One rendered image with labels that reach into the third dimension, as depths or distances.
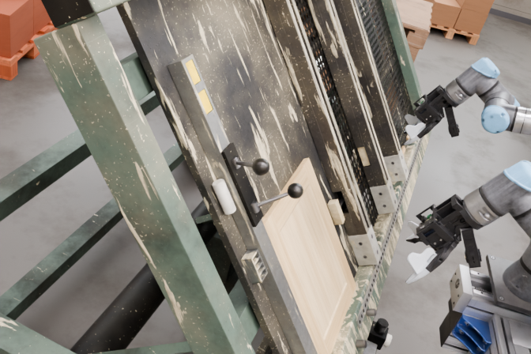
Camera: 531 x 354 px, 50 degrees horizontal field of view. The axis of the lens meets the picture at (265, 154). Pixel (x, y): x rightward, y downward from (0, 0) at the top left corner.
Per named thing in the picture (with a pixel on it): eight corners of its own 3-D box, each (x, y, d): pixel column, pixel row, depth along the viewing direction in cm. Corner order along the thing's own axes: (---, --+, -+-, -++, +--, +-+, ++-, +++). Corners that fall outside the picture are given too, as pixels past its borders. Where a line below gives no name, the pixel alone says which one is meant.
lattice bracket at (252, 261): (250, 284, 136) (261, 283, 135) (240, 259, 134) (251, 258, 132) (257, 273, 139) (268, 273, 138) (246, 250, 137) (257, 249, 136)
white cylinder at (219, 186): (209, 186, 128) (222, 216, 130) (220, 183, 126) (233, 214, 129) (215, 179, 130) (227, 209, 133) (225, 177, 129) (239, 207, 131)
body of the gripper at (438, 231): (413, 216, 130) (456, 187, 123) (438, 239, 131) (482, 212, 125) (413, 237, 123) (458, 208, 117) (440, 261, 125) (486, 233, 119)
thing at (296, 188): (253, 218, 132) (306, 197, 132) (247, 205, 131) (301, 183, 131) (251, 212, 136) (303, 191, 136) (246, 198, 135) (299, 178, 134)
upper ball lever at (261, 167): (229, 173, 130) (262, 179, 119) (223, 158, 129) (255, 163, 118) (242, 165, 132) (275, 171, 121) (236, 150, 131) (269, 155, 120)
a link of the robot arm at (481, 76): (502, 78, 169) (483, 58, 169) (472, 101, 175) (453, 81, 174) (502, 72, 176) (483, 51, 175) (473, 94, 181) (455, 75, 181)
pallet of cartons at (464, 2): (414, 29, 710) (434, -22, 674) (408, 1, 806) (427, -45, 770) (476, 47, 709) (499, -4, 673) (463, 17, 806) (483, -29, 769)
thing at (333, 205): (334, 225, 185) (343, 224, 183) (326, 204, 182) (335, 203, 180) (337, 220, 187) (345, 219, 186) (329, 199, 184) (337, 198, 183)
